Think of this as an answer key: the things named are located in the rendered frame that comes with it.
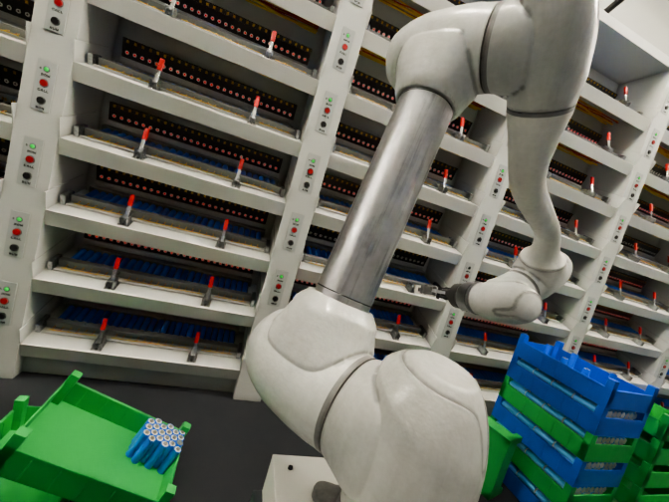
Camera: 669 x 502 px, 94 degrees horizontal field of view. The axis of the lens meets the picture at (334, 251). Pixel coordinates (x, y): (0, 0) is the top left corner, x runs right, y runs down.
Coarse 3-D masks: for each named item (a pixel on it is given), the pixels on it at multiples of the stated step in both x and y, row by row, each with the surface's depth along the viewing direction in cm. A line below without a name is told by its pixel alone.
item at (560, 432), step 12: (504, 384) 113; (504, 396) 111; (516, 396) 107; (528, 408) 103; (540, 408) 99; (540, 420) 98; (552, 420) 95; (552, 432) 94; (564, 432) 91; (588, 432) 86; (564, 444) 91; (576, 444) 88; (588, 444) 85; (600, 444) 86; (612, 444) 88; (624, 444) 92; (576, 456) 87; (588, 456) 86; (600, 456) 87; (612, 456) 89; (624, 456) 91
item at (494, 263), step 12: (492, 240) 144; (504, 240) 146; (516, 240) 147; (492, 252) 132; (504, 252) 143; (516, 252) 131; (492, 264) 125; (504, 264) 131; (576, 276) 147; (564, 288) 139; (576, 288) 140; (588, 288) 141
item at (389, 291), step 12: (312, 240) 122; (324, 240) 123; (300, 264) 104; (312, 264) 110; (408, 264) 135; (300, 276) 106; (312, 276) 107; (432, 276) 135; (384, 288) 114; (396, 288) 118; (396, 300) 118; (408, 300) 119; (420, 300) 120; (432, 300) 121; (444, 300) 124
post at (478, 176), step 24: (480, 120) 130; (504, 120) 117; (504, 144) 117; (480, 168) 123; (504, 192) 121; (456, 216) 130; (480, 216) 120; (432, 264) 137; (480, 264) 124; (432, 312) 129
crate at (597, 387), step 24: (528, 336) 110; (528, 360) 107; (552, 360) 99; (576, 360) 111; (576, 384) 91; (600, 384) 86; (624, 384) 97; (648, 384) 91; (624, 408) 86; (648, 408) 90
